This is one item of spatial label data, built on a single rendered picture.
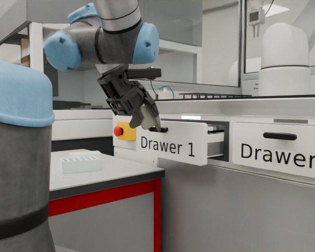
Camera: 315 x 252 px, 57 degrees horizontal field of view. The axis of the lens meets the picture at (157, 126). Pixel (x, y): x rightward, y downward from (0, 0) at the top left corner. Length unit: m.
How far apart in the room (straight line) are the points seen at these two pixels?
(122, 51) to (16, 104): 0.34
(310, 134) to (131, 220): 0.58
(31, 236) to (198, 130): 0.55
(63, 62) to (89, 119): 1.02
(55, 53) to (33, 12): 0.96
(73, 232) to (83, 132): 0.81
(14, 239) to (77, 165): 0.72
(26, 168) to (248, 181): 0.64
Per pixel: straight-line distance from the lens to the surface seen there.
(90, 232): 0.91
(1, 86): 0.25
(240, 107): 0.81
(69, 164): 0.97
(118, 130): 1.12
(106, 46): 0.58
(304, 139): 0.71
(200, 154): 0.76
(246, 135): 0.78
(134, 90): 0.74
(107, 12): 0.53
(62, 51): 0.60
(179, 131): 0.80
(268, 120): 0.76
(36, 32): 1.54
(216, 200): 0.89
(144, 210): 1.00
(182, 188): 0.98
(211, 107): 0.87
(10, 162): 0.25
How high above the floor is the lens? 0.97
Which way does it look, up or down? 4 degrees down
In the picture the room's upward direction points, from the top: straight up
